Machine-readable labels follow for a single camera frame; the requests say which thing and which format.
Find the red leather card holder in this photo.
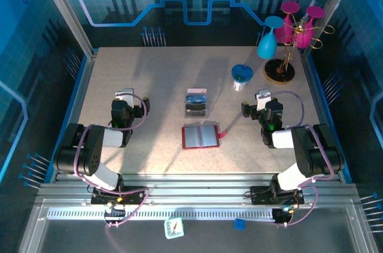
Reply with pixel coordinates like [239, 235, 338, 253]
[181, 124, 229, 150]

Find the clear acrylic tiered card stand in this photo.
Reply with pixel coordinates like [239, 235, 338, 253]
[183, 86, 218, 119]

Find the white cup with blue lid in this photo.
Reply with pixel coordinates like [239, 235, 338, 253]
[231, 63, 254, 92]

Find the teal wine glass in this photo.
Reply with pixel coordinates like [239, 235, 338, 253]
[256, 16, 284, 60]

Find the magenta wine glass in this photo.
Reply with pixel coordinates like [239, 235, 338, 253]
[274, 1, 301, 45]
[294, 5, 326, 50]

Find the black controller box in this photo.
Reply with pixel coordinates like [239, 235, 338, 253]
[272, 208, 296, 225]
[103, 206, 127, 224]

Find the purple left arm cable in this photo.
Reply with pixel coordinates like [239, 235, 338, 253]
[73, 93, 150, 253]

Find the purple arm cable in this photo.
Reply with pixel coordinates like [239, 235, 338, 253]
[73, 93, 150, 253]
[269, 90, 336, 227]

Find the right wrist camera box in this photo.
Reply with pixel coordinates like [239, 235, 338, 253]
[255, 89, 273, 111]

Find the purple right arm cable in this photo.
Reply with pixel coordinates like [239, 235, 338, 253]
[269, 90, 336, 227]

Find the gold wire glass rack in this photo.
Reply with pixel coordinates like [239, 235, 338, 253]
[263, 15, 335, 86]

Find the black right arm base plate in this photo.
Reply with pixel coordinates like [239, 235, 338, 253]
[250, 185, 305, 206]

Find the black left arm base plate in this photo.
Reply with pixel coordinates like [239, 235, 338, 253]
[90, 185, 147, 206]

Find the aluminium front rail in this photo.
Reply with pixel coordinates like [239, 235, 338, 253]
[37, 173, 358, 206]

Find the white slotted cable duct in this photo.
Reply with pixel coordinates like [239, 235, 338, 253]
[47, 207, 278, 221]

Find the aluminium frame post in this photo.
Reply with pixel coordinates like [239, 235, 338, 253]
[301, 0, 360, 57]
[32, 0, 96, 56]

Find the white tag on rail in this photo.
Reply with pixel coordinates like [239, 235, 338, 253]
[163, 217, 185, 240]

